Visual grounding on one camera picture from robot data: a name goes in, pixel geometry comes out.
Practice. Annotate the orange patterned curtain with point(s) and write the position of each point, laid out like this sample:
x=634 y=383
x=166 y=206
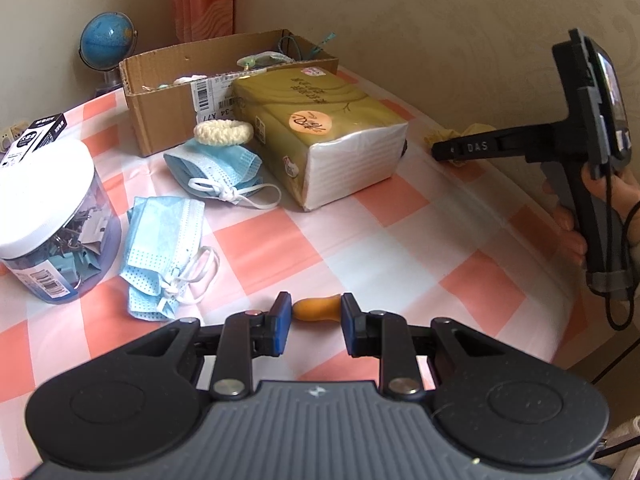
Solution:
x=205 y=0

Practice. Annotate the brown cardboard box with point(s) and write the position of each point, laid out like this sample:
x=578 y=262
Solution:
x=160 y=110

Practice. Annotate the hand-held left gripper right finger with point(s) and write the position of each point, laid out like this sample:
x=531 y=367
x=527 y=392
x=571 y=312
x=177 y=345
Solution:
x=350 y=322

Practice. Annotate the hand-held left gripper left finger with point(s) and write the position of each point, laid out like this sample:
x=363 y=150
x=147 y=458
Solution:
x=283 y=322

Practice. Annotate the yellow cloth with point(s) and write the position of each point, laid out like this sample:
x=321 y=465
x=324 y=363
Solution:
x=440 y=135

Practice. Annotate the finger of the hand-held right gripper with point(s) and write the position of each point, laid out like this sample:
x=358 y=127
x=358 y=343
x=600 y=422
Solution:
x=447 y=150

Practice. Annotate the blue desk globe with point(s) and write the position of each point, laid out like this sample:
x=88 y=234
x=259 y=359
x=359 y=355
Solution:
x=107 y=37

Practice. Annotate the small orange gourd toy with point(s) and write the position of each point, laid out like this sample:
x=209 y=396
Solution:
x=317 y=310

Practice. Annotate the clear jar with white lid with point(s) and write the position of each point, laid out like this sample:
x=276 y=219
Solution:
x=50 y=200

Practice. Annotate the person's right hand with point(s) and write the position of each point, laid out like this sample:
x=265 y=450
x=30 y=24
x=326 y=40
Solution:
x=627 y=205

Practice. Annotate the olive green tissue pack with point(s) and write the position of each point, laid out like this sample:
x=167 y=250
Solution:
x=320 y=135

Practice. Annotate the white wall socket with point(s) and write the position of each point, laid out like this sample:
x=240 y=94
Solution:
x=11 y=135

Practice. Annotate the blue face mask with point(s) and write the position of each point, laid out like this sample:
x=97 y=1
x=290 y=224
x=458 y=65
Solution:
x=220 y=167
x=160 y=240

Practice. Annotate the orange white checked tablecloth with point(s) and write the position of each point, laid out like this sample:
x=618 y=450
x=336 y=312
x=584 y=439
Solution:
x=380 y=260

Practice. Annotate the beige padded headboard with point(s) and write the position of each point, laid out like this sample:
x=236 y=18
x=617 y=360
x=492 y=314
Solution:
x=425 y=35

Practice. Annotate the black and white pen box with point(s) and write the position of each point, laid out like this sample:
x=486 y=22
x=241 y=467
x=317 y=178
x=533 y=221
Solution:
x=35 y=135

